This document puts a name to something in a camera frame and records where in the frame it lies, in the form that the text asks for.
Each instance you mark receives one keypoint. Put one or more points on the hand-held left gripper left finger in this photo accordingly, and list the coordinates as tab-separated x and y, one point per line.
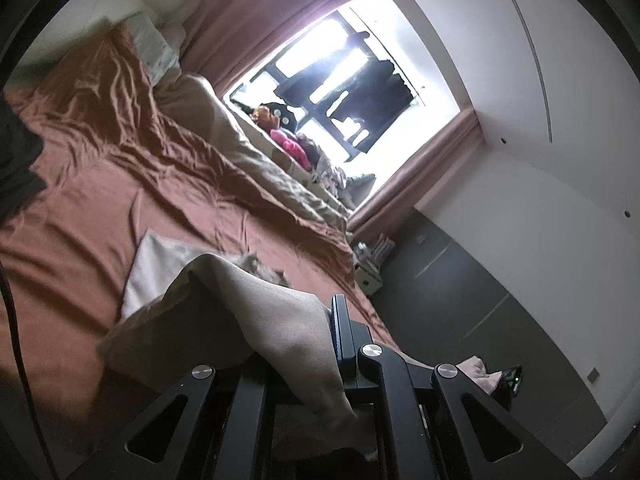
250	410

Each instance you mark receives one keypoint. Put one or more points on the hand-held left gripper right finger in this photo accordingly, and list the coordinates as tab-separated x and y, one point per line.
342	330

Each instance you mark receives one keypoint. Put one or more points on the beige jacket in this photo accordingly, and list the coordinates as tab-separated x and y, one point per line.
280	320

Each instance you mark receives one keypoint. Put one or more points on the pile of pale clothes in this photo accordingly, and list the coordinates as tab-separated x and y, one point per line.
330	175

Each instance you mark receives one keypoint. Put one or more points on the black folded clothes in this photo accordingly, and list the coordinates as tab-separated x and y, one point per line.
20	160

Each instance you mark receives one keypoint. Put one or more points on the white nightstand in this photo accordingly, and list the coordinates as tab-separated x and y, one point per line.
370	280

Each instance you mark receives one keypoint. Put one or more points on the small metal cup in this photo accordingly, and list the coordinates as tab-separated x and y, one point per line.
361	249

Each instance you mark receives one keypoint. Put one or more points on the upright striped books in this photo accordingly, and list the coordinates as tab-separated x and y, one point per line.
380	252

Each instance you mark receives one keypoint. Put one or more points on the grey plush toy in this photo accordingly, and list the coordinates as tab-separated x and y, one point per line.
362	182

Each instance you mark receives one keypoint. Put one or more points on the pink curtain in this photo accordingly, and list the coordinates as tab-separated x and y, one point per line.
250	20
415	170

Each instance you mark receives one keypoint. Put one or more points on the pink plush toy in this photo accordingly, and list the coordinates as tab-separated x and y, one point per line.
290	147

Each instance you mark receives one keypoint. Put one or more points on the beige duvet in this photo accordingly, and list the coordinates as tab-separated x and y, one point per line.
240	160

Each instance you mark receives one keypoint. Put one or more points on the black round plush toy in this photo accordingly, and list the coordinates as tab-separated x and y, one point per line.
285	115

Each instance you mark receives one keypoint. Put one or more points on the orange plush toy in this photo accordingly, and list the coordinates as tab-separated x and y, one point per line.
262	116

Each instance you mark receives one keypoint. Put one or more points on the dark hanging trousers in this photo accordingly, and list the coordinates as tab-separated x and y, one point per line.
300	82

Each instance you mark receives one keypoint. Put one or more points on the bed with brown blanket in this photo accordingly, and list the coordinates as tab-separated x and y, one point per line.
100	160

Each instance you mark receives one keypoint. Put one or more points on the window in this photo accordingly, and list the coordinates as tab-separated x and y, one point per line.
325	35

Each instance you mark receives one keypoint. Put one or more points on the pale patterned pillow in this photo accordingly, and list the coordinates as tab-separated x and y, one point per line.
155	45

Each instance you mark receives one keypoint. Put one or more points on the white pillow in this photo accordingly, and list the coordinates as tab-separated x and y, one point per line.
182	5

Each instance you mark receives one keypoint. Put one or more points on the cream padded headboard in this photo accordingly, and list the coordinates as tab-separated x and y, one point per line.
65	35

